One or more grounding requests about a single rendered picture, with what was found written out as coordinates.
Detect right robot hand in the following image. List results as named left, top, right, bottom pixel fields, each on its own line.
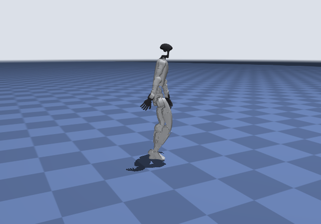
left=140, top=93, right=153, bottom=110

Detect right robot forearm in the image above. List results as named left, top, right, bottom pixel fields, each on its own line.
left=149, top=77, right=161, bottom=99

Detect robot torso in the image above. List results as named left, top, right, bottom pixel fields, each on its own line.
left=152, top=58, right=169, bottom=104

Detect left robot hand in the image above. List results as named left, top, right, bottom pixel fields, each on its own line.
left=165, top=94, right=173, bottom=109

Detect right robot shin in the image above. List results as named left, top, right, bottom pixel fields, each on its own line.
left=153, top=127, right=171, bottom=153

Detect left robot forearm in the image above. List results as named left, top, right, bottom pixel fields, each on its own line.
left=162, top=84, right=169, bottom=98

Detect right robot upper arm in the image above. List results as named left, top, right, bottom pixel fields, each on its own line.
left=154, top=60, right=166, bottom=84

